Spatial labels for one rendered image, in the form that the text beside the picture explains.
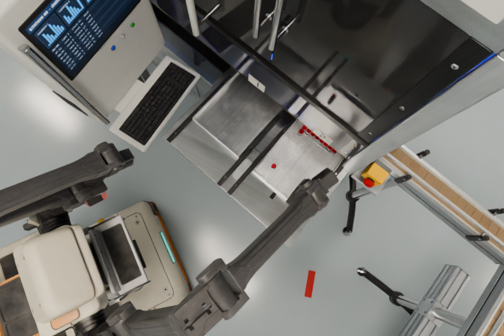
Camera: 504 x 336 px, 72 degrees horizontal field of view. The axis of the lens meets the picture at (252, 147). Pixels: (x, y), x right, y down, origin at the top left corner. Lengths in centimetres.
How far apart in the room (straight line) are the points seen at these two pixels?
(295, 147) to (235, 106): 32
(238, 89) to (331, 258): 132
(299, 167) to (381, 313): 132
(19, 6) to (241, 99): 86
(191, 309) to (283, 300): 161
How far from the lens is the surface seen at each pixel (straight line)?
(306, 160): 149
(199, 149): 148
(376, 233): 248
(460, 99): 84
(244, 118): 151
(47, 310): 104
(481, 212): 169
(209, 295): 79
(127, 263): 132
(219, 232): 231
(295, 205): 92
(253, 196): 144
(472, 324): 171
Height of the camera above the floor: 231
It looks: 75 degrees down
